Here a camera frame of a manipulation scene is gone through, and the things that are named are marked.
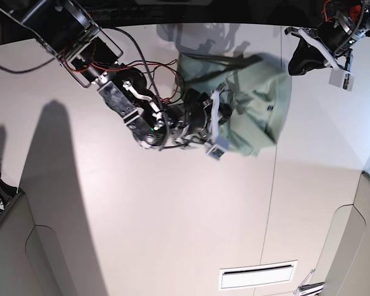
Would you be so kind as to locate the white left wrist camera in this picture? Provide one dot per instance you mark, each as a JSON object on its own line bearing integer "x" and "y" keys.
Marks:
{"x": 342, "y": 79}

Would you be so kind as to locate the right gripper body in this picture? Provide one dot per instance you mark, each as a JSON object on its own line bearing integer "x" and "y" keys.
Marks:
{"x": 196, "y": 120}

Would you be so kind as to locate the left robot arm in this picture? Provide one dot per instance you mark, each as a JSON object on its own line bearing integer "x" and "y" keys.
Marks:
{"x": 330, "y": 8}

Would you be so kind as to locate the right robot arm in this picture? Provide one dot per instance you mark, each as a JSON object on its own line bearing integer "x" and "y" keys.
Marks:
{"x": 91, "y": 57}

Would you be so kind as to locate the green T-shirt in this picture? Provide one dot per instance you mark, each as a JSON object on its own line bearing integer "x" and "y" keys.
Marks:
{"x": 257, "y": 89}

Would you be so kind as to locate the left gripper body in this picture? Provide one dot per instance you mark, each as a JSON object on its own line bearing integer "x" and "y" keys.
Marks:
{"x": 336, "y": 36}

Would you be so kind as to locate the grey metal bracket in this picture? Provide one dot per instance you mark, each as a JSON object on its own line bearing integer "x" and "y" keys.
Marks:
{"x": 309, "y": 289}

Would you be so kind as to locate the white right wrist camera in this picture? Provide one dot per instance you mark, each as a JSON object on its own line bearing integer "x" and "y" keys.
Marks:
{"x": 218, "y": 149}

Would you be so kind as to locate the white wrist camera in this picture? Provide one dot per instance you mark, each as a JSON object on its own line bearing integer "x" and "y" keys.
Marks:
{"x": 342, "y": 79}
{"x": 218, "y": 149}

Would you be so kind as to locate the white slotted panel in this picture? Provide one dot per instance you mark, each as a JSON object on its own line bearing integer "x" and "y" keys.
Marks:
{"x": 256, "y": 276}

